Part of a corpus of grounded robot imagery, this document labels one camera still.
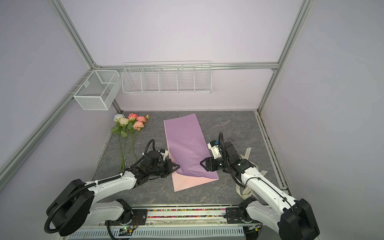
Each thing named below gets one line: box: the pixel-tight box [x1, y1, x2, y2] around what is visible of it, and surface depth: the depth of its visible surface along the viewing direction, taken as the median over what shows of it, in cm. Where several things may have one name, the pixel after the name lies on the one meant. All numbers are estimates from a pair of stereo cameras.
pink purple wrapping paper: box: [163, 113, 220, 192], surface depth 100 cm
